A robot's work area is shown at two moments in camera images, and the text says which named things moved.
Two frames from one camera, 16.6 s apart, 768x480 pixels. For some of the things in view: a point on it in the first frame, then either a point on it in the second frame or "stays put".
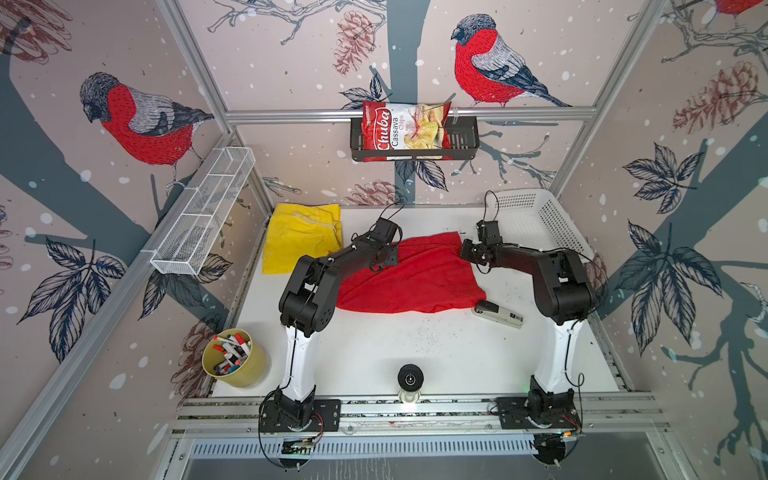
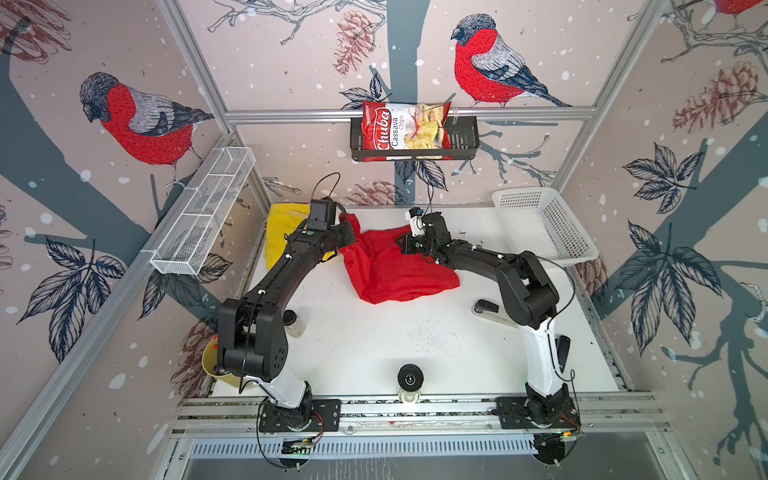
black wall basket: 463,137 stays put
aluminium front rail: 234,414 stays put
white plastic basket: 536,217 stays put
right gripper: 465,245 to 404,246
